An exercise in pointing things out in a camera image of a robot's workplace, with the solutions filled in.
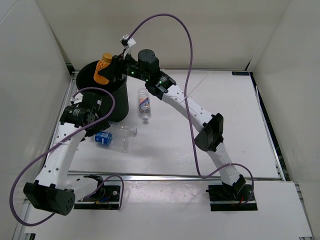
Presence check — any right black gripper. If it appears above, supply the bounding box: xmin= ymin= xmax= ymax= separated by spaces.
xmin=99 ymin=48 xmax=150 ymax=83

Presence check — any orange plastic bottle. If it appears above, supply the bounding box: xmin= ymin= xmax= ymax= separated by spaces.
xmin=93 ymin=52 xmax=113 ymax=85

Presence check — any white label clear bottle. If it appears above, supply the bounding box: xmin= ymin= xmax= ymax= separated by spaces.
xmin=138 ymin=88 xmax=151 ymax=125

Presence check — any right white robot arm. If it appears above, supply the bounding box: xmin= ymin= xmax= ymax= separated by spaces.
xmin=97 ymin=49 xmax=246 ymax=200

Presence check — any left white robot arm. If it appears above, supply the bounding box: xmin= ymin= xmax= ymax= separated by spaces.
xmin=23 ymin=91 xmax=108 ymax=216

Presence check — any black plastic bin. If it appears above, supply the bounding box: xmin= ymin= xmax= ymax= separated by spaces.
xmin=76 ymin=60 xmax=129 ymax=122

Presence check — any blue label clear bottle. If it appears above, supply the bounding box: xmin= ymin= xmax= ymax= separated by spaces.
xmin=93 ymin=131 xmax=129 ymax=153

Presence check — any clear unlabelled plastic bottle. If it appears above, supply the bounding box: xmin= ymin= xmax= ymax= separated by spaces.
xmin=106 ymin=122 xmax=138 ymax=137

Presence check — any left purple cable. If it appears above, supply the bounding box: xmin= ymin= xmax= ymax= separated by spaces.
xmin=9 ymin=87 xmax=125 ymax=227

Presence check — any purple cable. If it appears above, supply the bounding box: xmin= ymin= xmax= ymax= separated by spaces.
xmin=9 ymin=87 xmax=125 ymax=227
xmin=126 ymin=13 xmax=254 ymax=206

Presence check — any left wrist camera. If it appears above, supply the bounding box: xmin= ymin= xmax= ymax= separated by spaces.
xmin=70 ymin=95 xmax=83 ymax=105

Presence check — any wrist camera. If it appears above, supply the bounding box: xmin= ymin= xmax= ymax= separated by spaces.
xmin=120 ymin=34 xmax=136 ymax=50
xmin=70 ymin=95 xmax=83 ymax=105

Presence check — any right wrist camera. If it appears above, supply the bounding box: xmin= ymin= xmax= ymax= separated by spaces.
xmin=120 ymin=34 xmax=136 ymax=50

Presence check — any aluminium frame rail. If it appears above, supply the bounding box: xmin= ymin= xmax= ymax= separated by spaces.
xmin=67 ymin=170 xmax=282 ymax=182

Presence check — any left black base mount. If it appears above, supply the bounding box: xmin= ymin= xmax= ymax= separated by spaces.
xmin=74 ymin=175 xmax=125 ymax=210

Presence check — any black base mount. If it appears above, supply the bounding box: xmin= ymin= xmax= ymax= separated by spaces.
xmin=205 ymin=184 xmax=258 ymax=212
xmin=74 ymin=175 xmax=125 ymax=210

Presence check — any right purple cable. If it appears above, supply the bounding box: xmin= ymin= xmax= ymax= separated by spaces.
xmin=126 ymin=13 xmax=254 ymax=206

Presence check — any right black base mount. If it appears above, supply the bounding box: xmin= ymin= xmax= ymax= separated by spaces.
xmin=205 ymin=184 xmax=258 ymax=212

